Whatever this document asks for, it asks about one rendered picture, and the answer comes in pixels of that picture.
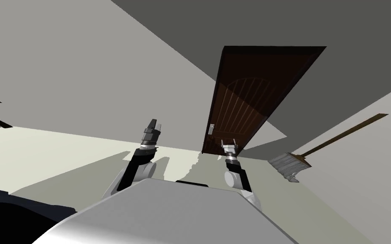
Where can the grey mop with wooden stick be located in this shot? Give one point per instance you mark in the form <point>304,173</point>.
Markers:
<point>288,164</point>

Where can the dark brown wooden door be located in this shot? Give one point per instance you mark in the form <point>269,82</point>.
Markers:
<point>249,98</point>

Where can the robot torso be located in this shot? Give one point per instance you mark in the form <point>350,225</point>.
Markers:
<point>168,217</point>

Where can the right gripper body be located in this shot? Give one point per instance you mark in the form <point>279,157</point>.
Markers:
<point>229,149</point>

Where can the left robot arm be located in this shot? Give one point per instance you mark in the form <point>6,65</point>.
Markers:
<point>137,166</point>

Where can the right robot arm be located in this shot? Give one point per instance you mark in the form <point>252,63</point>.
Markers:
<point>238,178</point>

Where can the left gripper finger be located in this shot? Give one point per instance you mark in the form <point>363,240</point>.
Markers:
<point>159,128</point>
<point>152,123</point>

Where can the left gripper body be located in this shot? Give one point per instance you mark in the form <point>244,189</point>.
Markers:
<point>150,137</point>

